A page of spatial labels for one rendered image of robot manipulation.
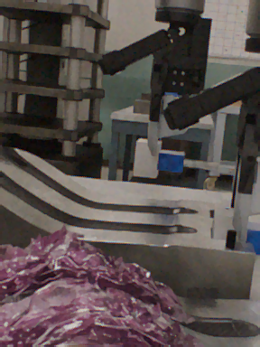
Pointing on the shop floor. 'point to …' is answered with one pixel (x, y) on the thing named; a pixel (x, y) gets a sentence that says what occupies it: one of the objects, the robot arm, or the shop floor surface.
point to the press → (54, 83)
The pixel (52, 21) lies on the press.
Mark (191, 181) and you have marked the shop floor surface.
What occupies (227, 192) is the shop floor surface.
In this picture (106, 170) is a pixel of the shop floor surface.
